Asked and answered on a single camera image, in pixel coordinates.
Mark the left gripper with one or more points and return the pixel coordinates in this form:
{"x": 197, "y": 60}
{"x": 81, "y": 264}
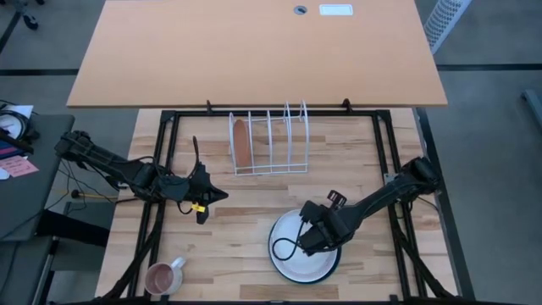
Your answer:
{"x": 199, "y": 186}

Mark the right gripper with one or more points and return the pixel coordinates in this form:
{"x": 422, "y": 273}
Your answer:
{"x": 322, "y": 233}

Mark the white plate with pink underside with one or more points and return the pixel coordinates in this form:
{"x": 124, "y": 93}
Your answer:
{"x": 292, "y": 267}

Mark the orange plate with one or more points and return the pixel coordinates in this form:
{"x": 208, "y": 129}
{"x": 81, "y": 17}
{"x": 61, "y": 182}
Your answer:
{"x": 242, "y": 144}

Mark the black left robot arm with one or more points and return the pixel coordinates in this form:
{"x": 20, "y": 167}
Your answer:
{"x": 106, "y": 163}

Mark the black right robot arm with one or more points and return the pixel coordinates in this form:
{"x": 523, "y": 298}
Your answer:
{"x": 389, "y": 190}

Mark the yellow tag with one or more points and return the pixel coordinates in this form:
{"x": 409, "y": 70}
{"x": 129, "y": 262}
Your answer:
{"x": 198, "y": 208}

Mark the green plate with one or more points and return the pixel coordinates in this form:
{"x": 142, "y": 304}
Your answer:
{"x": 332, "y": 273}

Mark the pink ceramic mug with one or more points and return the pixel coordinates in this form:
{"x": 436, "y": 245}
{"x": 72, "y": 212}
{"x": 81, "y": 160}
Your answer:
{"x": 163, "y": 277}

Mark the light tan desk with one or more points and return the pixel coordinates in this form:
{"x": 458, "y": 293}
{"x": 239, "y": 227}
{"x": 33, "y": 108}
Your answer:
{"x": 254, "y": 55}

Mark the black case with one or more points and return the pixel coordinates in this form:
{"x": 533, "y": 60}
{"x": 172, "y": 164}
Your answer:
{"x": 72, "y": 229}

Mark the dark grey side table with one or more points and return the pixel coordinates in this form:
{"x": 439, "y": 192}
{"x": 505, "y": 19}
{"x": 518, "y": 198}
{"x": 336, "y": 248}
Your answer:
{"x": 34, "y": 186}

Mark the pink paper note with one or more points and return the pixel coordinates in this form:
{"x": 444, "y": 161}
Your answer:
{"x": 17, "y": 166}

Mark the white paper sheet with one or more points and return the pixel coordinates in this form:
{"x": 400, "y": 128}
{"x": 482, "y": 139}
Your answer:
{"x": 21, "y": 111}

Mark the blue flat item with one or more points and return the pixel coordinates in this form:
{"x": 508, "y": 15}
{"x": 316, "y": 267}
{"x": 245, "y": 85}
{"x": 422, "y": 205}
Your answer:
{"x": 6, "y": 151}

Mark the white rectangular desk plate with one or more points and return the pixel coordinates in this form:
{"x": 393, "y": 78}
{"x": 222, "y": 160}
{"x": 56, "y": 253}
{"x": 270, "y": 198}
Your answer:
{"x": 335, "y": 9}

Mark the white perforated computer case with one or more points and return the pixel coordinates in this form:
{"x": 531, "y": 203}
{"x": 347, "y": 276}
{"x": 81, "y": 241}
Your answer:
{"x": 444, "y": 21}

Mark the black chair base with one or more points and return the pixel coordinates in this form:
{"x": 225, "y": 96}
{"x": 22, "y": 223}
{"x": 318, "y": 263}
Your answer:
{"x": 30, "y": 21}

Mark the black frame clamp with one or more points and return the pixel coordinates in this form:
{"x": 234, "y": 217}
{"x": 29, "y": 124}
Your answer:
{"x": 346, "y": 104}
{"x": 208, "y": 107}

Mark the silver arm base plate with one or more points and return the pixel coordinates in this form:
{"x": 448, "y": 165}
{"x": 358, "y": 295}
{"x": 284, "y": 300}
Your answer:
{"x": 390, "y": 178}

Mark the black aluminium rig frame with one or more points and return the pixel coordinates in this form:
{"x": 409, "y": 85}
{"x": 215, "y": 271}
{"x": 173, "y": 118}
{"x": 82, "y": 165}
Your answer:
{"x": 275, "y": 113}

